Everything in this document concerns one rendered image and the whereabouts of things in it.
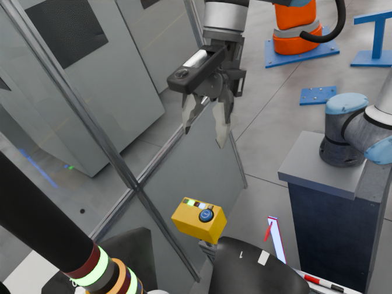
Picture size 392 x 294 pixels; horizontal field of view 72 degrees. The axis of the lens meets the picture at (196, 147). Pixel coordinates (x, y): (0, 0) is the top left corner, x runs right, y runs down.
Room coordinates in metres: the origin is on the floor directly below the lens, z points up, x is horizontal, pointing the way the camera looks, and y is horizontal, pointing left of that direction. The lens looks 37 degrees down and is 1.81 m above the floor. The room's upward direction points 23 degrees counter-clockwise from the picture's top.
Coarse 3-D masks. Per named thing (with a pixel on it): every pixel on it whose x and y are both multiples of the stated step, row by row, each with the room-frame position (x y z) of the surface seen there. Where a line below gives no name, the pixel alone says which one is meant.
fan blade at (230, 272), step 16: (224, 240) 0.39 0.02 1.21; (240, 240) 0.38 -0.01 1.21; (224, 256) 0.35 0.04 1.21; (256, 256) 0.33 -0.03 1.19; (272, 256) 0.32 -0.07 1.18; (224, 272) 0.32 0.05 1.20; (240, 272) 0.31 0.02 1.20; (256, 272) 0.30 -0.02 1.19; (272, 272) 0.29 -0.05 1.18; (288, 272) 0.28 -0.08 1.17; (224, 288) 0.29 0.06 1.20; (240, 288) 0.28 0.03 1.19; (256, 288) 0.27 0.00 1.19; (272, 288) 0.26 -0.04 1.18; (288, 288) 0.25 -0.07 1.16; (304, 288) 0.24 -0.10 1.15
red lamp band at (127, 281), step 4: (120, 260) 0.18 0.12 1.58; (124, 264) 0.17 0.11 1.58; (128, 268) 0.17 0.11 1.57; (128, 272) 0.16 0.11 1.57; (128, 276) 0.16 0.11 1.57; (124, 280) 0.15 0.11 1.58; (128, 280) 0.16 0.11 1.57; (124, 284) 0.15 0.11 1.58; (128, 284) 0.15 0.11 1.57; (120, 288) 0.15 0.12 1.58; (124, 288) 0.15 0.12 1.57; (128, 288) 0.15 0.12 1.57; (120, 292) 0.14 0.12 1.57; (124, 292) 0.15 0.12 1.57
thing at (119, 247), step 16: (112, 240) 0.34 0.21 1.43; (128, 240) 0.33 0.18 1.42; (144, 240) 0.32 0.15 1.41; (112, 256) 0.32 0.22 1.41; (128, 256) 0.31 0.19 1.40; (144, 256) 0.30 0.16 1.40; (144, 272) 0.28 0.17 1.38; (48, 288) 0.31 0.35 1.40; (64, 288) 0.30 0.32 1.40; (144, 288) 0.26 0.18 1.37
